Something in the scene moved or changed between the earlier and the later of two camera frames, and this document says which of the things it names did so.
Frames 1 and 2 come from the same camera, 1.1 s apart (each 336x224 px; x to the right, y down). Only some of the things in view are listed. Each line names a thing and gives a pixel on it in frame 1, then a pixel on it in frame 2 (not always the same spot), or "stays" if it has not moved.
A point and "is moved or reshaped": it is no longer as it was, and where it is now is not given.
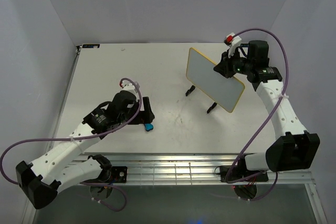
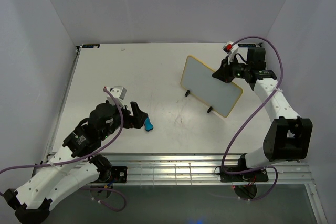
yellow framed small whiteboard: x=227 y=92 is moved or reshaped
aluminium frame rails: x=184 y=169 stays
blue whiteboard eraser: x=148 y=126 stays
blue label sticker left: x=91 y=45 stays
